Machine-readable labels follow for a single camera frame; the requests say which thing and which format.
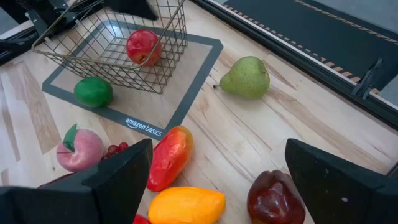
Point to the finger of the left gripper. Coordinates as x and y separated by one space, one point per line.
133 7

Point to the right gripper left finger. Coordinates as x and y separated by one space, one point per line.
118 183

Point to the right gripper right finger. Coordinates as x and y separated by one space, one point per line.
339 186

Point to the red grape bunch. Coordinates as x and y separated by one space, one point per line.
113 150

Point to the red apple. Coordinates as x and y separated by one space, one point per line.
141 46

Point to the red orange round fruit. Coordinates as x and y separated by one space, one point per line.
141 220

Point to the pink peach with leaf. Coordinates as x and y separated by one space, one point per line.
81 152

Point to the red mango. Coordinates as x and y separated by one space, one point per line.
169 158

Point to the dark red bell pepper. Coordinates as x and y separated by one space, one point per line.
57 180
273 199

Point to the green lime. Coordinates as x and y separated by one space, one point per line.
93 92

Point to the green pear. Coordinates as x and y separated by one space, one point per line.
245 79

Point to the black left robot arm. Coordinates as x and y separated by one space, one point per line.
43 12

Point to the grey bordered baking mat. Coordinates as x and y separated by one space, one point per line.
146 127

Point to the yellow mango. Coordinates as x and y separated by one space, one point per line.
186 205

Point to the black hazard striped floor mat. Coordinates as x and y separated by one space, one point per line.
311 28

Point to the black frame bracket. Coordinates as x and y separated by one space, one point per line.
367 81

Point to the black metal table frame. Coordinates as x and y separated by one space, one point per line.
311 70

